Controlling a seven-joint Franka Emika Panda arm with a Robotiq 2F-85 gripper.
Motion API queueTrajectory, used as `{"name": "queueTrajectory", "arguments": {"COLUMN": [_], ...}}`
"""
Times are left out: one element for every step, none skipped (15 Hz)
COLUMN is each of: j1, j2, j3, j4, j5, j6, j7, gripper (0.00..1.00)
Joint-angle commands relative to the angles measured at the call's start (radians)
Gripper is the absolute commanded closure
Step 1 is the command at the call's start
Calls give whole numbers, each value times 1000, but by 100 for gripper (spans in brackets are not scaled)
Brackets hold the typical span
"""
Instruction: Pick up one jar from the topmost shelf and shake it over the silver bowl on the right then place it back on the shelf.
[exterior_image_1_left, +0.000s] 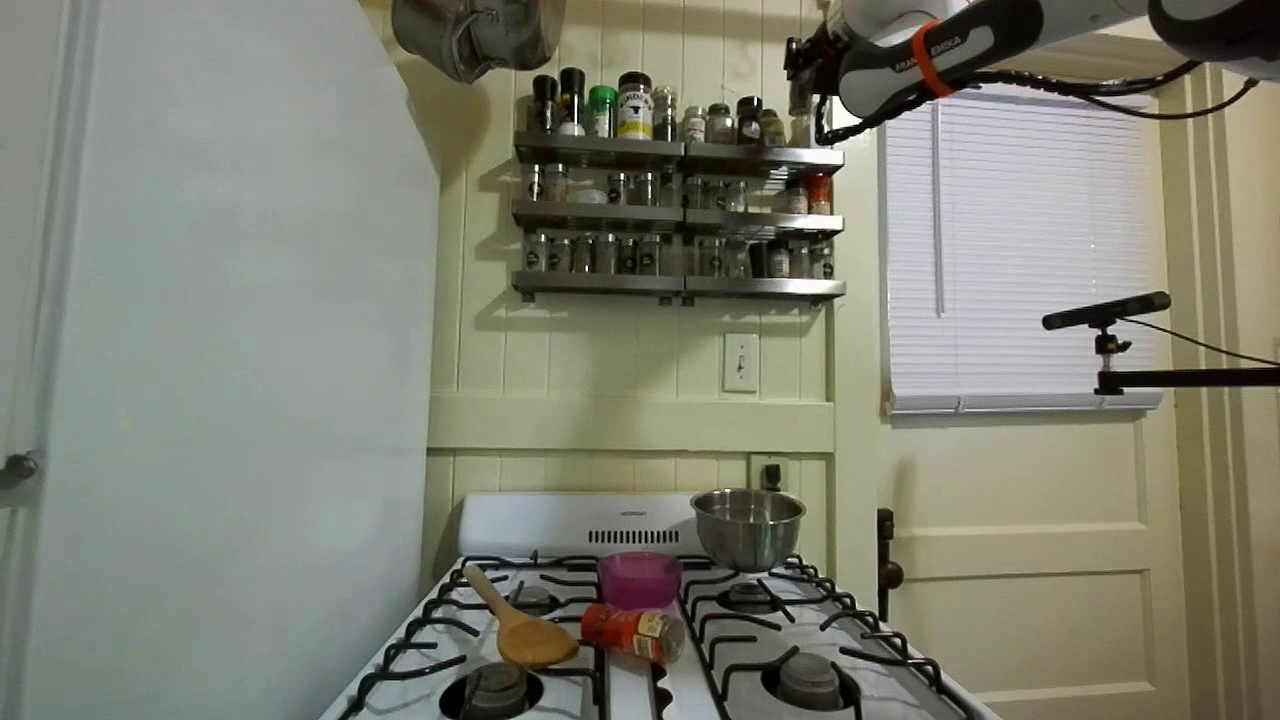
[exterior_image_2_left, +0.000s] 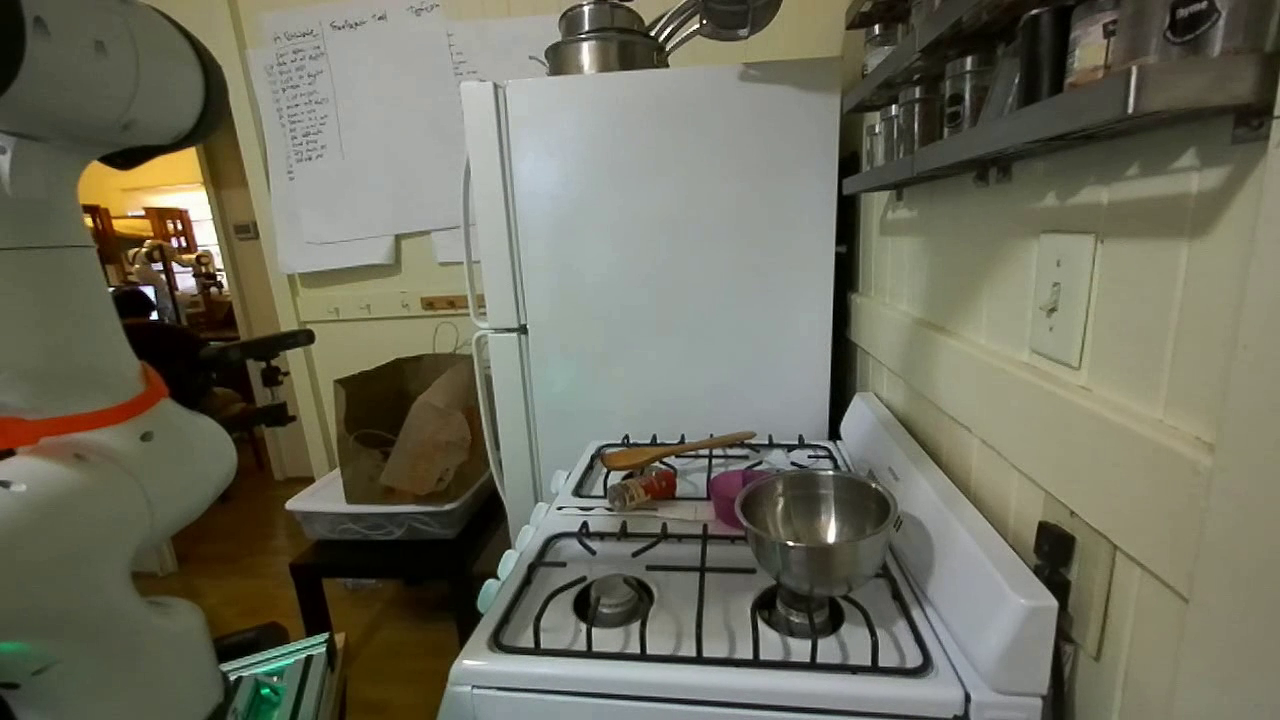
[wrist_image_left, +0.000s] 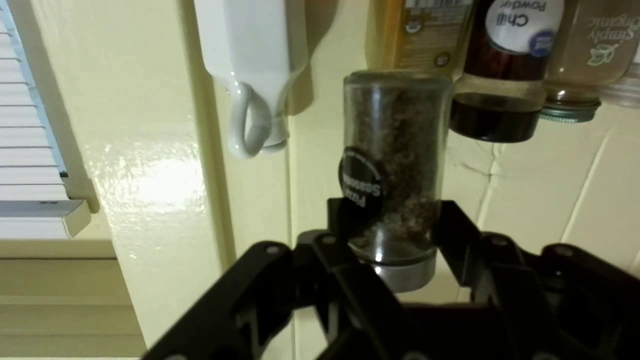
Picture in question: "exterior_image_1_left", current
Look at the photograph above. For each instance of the chili powder spice jar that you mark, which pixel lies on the chili powder spice jar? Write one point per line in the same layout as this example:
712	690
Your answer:
749	122

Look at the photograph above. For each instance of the black wall plug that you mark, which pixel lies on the black wall plug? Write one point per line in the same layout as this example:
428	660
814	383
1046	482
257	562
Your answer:
769	476

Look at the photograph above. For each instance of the black cap spice jar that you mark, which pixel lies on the black cap spice jar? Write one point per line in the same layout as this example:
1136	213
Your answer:
547	106
575	106

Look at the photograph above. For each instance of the black bar camera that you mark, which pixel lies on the black bar camera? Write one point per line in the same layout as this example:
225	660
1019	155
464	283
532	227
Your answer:
1106	313

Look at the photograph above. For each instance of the large yellow label jar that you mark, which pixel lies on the large yellow label jar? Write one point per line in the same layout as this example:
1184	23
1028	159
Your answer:
639	112

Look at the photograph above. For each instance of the black camera stand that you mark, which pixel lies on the black camera stand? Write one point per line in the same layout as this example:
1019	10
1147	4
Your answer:
1184	376

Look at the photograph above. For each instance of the steel wall spice rack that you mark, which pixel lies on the steel wall spice rack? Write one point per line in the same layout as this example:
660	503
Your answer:
603	283

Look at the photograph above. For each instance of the black pepper spice jar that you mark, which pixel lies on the black pepper spice jar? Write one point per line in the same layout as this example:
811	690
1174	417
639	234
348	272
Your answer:
804	122

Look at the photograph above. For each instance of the silver metal bowl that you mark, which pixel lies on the silver metal bowl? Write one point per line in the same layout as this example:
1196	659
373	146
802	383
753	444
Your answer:
745	533

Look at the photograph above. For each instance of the black iron stove grate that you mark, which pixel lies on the black iron stove grate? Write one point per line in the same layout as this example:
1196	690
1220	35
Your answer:
547	562
845	606

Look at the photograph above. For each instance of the white window blind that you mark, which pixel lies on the white window blind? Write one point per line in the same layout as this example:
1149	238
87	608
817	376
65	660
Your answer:
1013	363

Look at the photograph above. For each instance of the white refrigerator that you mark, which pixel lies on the white refrigerator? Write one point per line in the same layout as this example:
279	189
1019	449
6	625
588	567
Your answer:
240	403

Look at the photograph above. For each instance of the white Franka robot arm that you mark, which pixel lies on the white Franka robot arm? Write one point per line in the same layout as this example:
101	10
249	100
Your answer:
880	42

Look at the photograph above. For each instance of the white wall outlet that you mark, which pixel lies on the white wall outlet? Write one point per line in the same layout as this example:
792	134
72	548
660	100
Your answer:
742	363

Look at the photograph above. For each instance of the dark glass spice jar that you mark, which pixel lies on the dark glass spice jar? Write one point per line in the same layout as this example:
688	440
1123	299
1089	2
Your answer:
757	256

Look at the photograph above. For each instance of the green lid spice jar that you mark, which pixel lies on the green lid spice jar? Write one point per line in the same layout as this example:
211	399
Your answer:
603	112

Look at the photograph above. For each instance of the white gas stove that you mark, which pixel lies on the white gas stove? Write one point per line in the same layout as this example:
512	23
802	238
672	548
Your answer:
532	521

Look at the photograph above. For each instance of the red lid spice jar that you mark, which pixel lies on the red lid spice jar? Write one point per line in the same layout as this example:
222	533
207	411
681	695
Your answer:
817	189

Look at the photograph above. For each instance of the black stove burner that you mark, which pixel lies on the black stove burner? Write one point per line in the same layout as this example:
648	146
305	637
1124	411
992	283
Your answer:
749	597
532	597
494	685
811	682

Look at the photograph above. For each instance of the pink plastic cup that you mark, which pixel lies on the pink plastic cup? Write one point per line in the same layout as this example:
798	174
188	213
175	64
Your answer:
639	582

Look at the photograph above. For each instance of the grey hanging pot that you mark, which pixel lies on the grey hanging pot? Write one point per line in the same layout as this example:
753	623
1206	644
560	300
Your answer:
472	39

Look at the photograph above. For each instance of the cream panel door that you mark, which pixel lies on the cream panel door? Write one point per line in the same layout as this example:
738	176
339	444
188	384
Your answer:
1042	625

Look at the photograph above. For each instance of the wooden spoon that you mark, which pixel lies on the wooden spoon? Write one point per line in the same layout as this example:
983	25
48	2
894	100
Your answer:
537	640

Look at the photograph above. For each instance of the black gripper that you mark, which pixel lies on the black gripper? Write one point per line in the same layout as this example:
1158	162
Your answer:
826	60

